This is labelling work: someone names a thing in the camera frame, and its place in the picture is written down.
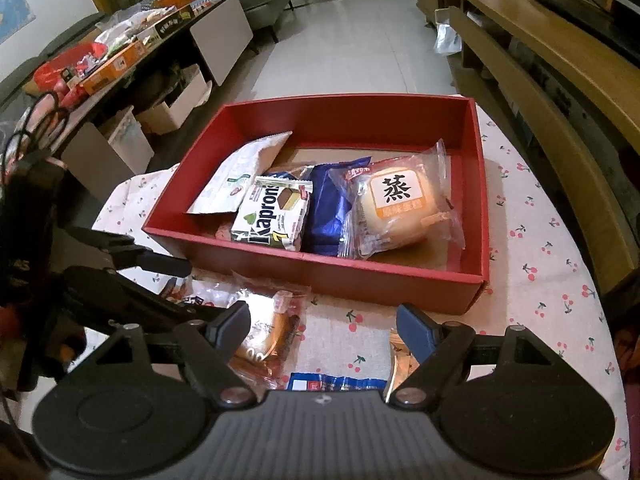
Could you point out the red cardboard box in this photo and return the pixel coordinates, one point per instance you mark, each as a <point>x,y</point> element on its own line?
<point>349,126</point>

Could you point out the Kaprons wafer packet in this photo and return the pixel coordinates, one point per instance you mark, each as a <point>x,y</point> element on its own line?
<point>273,213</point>

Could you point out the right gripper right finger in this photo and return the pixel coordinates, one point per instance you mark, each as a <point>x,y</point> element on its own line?
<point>439,349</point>

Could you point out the steamed cake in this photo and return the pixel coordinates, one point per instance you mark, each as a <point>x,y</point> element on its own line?
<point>398,202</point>

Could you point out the cluttered side table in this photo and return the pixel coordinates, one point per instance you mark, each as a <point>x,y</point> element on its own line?
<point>219,28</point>

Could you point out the shiny blue foil packet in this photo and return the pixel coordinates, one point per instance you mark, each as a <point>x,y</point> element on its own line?
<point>328,208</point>

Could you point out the small blue candy bag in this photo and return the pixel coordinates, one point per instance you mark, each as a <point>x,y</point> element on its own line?
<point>324,382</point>

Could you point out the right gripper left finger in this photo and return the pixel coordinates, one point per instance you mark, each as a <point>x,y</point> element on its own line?
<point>206,349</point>

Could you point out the cherry print tablecloth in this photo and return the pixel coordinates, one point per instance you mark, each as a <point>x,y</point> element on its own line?
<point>537,278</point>

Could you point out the white storage box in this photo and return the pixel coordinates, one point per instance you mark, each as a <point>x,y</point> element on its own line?
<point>175,104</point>

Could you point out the wooden tv cabinet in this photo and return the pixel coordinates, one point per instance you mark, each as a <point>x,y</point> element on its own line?
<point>579,99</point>

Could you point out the round pastry in red wrapper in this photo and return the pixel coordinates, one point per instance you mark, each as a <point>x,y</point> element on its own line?
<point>276,314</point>

